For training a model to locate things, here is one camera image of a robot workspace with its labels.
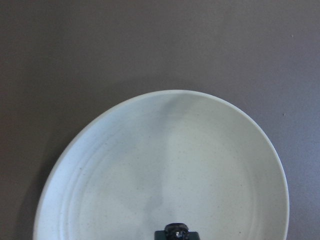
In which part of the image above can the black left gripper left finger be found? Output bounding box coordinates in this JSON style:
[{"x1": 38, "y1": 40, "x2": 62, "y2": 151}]
[{"x1": 154, "y1": 230, "x2": 167, "y2": 240}]

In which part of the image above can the cream round plate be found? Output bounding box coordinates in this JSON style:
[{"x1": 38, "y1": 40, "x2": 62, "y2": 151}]
[{"x1": 33, "y1": 90, "x2": 289, "y2": 240}]

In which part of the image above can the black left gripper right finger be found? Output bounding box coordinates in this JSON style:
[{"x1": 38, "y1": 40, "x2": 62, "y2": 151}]
[{"x1": 186, "y1": 231, "x2": 200, "y2": 240}]

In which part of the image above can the dark red cherry pair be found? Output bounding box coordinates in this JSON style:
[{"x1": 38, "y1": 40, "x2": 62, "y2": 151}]
[{"x1": 164, "y1": 223, "x2": 189, "y2": 240}]

